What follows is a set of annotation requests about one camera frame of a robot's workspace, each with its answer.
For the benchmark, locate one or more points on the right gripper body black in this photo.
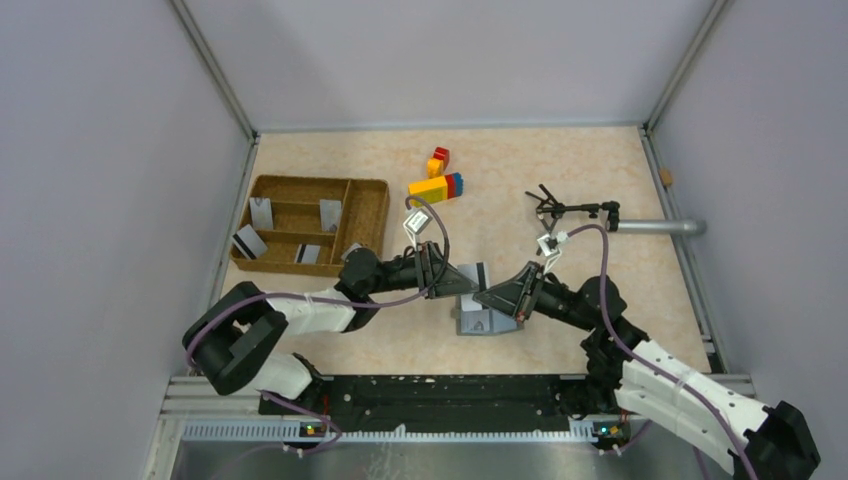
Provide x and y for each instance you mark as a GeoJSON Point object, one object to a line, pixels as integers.
{"type": "Point", "coordinates": [524, 303]}

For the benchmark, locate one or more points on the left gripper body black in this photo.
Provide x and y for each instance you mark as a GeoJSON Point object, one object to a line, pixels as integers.
{"type": "Point", "coordinates": [426, 270]}

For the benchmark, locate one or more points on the grey card holder wallet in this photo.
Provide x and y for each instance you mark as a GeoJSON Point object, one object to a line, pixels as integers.
{"type": "Point", "coordinates": [501, 323]}

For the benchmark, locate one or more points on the striped card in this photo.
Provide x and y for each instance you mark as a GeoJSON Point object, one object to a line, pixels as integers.
{"type": "Point", "coordinates": [477, 273]}

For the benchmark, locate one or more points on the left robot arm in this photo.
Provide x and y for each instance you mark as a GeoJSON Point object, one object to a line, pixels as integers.
{"type": "Point", "coordinates": [234, 344]}

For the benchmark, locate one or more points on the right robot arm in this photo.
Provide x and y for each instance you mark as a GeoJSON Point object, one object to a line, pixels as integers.
{"type": "Point", "coordinates": [745, 437]}

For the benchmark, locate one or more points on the card with stripe front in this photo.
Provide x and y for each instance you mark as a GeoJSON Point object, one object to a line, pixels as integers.
{"type": "Point", "coordinates": [307, 254]}

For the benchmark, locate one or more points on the card with stripe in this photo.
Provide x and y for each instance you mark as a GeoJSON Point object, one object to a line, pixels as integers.
{"type": "Point", "coordinates": [249, 243]}
{"type": "Point", "coordinates": [307, 254]}

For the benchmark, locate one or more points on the card with stripe left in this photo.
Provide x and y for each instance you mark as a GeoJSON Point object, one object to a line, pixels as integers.
{"type": "Point", "coordinates": [249, 243]}

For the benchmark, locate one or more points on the yellow toy block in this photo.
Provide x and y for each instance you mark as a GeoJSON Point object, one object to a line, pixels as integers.
{"type": "Point", "coordinates": [431, 190]}

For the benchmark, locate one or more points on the red blue toy block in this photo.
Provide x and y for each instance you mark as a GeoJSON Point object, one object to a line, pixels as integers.
{"type": "Point", "coordinates": [454, 185]}

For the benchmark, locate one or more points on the small red yellow block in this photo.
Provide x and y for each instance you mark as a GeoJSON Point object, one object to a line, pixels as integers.
{"type": "Point", "coordinates": [438, 162]}

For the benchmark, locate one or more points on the brown woven tray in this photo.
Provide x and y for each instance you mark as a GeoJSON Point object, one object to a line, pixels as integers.
{"type": "Point", "coordinates": [295, 205]}

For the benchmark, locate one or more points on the silver metal tube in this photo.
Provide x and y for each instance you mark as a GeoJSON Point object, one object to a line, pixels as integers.
{"type": "Point", "coordinates": [685, 227]}

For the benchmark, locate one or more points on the small wooden cork piece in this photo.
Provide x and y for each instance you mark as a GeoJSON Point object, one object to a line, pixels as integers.
{"type": "Point", "coordinates": [666, 177]}

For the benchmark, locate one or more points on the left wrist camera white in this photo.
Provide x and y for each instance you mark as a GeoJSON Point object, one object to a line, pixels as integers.
{"type": "Point", "coordinates": [415, 223]}

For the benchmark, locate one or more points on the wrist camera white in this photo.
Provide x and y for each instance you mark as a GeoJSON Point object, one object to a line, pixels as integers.
{"type": "Point", "coordinates": [415, 223]}
{"type": "Point", "coordinates": [550, 246]}

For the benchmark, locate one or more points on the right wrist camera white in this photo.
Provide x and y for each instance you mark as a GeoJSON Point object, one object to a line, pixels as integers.
{"type": "Point", "coordinates": [550, 246]}

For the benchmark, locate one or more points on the black tripod camera mount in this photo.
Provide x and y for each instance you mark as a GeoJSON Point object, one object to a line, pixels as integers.
{"type": "Point", "coordinates": [549, 210]}

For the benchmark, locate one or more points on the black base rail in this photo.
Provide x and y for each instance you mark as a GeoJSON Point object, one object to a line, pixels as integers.
{"type": "Point", "coordinates": [467, 404]}

